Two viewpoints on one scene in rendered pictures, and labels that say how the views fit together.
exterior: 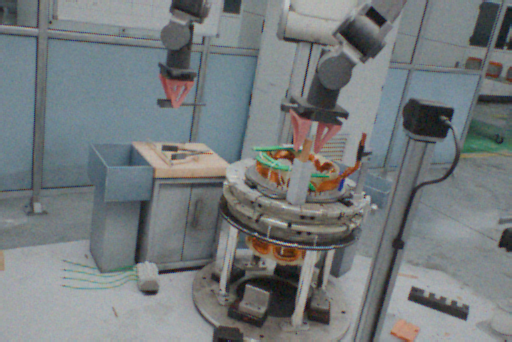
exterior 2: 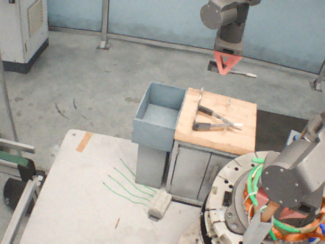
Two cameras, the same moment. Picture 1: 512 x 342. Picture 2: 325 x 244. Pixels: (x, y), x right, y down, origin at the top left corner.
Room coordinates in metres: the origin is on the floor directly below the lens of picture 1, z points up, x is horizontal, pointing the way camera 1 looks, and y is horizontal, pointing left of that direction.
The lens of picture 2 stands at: (0.67, -0.15, 1.66)
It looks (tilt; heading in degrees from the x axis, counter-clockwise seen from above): 42 degrees down; 39
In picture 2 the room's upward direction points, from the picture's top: 9 degrees clockwise
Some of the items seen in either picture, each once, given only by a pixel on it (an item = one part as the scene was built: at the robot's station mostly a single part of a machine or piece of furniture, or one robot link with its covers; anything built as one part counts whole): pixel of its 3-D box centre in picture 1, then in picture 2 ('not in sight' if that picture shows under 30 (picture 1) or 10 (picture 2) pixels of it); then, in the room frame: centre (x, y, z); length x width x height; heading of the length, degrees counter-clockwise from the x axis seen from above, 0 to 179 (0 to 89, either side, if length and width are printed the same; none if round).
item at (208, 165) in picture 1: (181, 159); (219, 120); (1.30, 0.18, 1.05); 0.20 x 0.19 x 0.02; 122
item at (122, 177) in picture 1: (115, 209); (156, 140); (1.22, 0.31, 0.92); 0.17 x 0.11 x 0.28; 32
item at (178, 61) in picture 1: (178, 59); (231, 31); (1.33, 0.22, 1.29); 0.10 x 0.07 x 0.07; 32
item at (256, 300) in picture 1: (255, 299); not in sight; (1.05, -0.06, 0.85); 0.06 x 0.04 x 0.05; 73
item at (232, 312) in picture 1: (248, 312); not in sight; (1.05, -0.05, 0.81); 0.08 x 0.05 x 0.02; 73
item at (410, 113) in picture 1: (422, 116); not in sight; (0.69, -0.20, 1.37); 0.06 x 0.04 x 0.04; 11
